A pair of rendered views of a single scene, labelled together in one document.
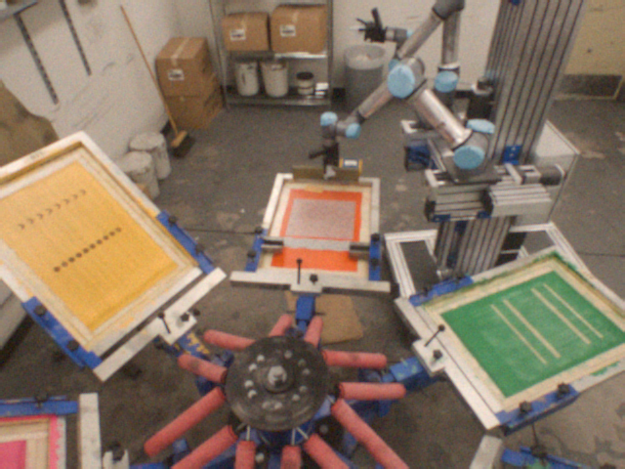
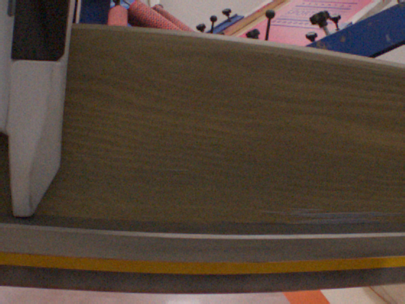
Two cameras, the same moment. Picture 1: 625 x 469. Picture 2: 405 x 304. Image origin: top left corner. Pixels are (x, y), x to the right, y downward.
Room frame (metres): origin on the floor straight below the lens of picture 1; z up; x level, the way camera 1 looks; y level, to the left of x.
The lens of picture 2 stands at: (2.13, -0.10, 1.14)
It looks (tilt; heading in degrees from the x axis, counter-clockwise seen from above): 12 degrees down; 157
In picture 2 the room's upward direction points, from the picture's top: 6 degrees clockwise
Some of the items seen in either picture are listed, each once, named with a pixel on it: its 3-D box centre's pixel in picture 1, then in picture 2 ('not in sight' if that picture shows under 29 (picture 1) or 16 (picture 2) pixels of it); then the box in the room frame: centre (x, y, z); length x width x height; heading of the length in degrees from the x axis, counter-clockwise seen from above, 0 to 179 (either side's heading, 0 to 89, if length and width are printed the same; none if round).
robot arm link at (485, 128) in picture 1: (478, 136); not in sight; (1.72, -0.76, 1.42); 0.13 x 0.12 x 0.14; 151
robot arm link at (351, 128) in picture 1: (349, 128); not in sight; (1.91, -0.20, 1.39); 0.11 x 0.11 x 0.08; 61
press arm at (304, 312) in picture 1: (305, 305); not in sight; (1.14, 0.04, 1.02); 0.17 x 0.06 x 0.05; 171
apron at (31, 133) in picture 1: (23, 138); not in sight; (2.54, 1.80, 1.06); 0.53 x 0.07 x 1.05; 171
